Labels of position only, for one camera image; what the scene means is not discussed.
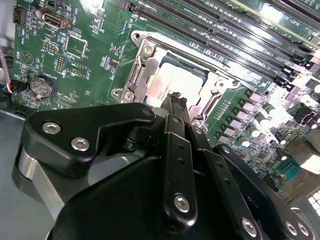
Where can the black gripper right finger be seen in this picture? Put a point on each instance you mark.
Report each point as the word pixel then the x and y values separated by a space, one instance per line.
pixel 237 190

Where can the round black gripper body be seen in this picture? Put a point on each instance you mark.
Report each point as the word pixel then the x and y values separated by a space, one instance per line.
pixel 112 212

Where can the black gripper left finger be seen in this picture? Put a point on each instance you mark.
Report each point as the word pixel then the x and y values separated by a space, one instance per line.
pixel 75 120

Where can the CPU with silver top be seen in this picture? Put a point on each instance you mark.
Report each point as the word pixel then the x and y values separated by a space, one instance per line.
pixel 175 80

